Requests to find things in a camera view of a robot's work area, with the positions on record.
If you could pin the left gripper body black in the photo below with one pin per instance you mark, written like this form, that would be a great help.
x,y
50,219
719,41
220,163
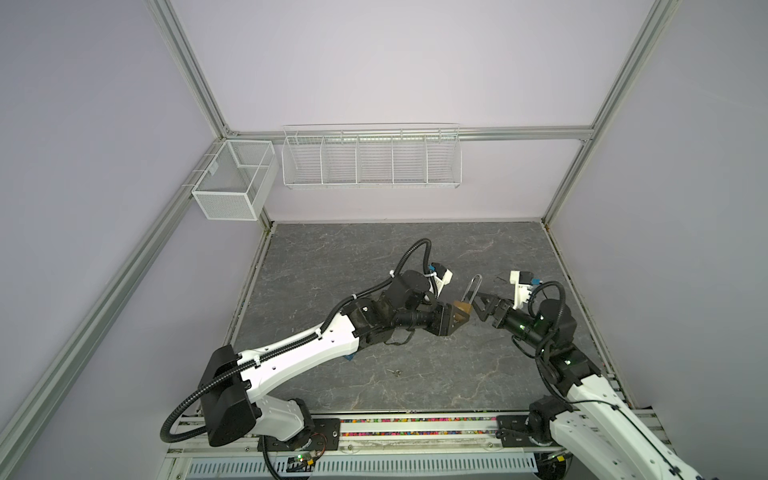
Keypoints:
x,y
436,319

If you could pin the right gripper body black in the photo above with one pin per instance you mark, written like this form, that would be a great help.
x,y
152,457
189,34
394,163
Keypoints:
x,y
516,323

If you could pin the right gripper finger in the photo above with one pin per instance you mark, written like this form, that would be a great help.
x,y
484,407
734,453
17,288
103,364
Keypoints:
x,y
483,311
487,299

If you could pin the brass padlock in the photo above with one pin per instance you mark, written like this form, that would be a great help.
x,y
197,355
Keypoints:
x,y
464,305

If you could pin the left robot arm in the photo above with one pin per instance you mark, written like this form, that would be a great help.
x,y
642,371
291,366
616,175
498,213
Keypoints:
x,y
233,398

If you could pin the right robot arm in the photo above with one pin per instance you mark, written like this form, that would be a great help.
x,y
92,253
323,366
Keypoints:
x,y
582,412

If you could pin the white mesh box basket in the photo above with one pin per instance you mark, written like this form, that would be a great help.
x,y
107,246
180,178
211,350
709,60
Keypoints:
x,y
236,182

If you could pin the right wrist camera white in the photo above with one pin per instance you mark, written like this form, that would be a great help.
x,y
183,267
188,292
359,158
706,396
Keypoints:
x,y
523,282

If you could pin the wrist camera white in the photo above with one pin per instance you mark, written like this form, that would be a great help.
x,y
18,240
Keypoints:
x,y
441,277
523,282

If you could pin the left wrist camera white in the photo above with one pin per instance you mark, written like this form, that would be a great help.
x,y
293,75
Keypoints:
x,y
441,277

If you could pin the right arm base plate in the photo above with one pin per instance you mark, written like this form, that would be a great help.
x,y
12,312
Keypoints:
x,y
523,430

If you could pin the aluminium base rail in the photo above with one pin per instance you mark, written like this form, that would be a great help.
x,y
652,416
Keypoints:
x,y
400,433

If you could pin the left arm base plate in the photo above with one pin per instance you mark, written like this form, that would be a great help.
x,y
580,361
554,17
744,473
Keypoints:
x,y
324,435

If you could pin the white wire shelf basket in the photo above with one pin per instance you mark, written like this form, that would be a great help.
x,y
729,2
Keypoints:
x,y
372,155

